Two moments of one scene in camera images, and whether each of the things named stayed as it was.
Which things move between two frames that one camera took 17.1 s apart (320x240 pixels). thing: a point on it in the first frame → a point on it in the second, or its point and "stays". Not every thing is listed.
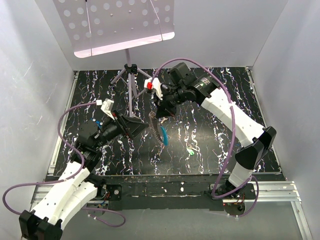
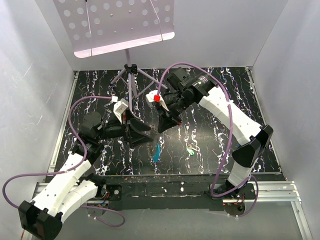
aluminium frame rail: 275,191 stays
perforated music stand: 95,27 stays
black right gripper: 162,109 → 165,123
